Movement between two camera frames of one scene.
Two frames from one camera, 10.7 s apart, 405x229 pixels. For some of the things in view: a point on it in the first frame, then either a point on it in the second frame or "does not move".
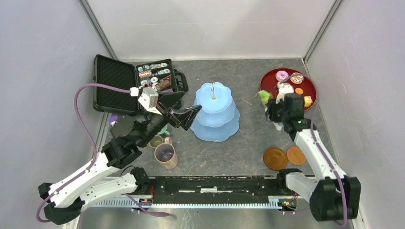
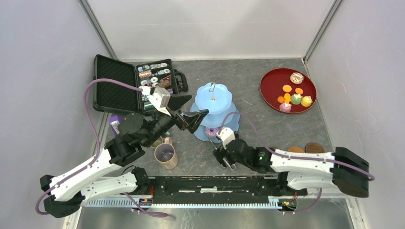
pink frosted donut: (281, 75) to (211, 132)
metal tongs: (279, 126) to (224, 159)
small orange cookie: (299, 90) does not move
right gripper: (272, 106) to (219, 154)
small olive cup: (155, 140) does not move
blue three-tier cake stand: (218, 120) does not move
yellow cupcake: (307, 100) does not move
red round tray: (302, 81) does not move
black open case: (107, 70) does not move
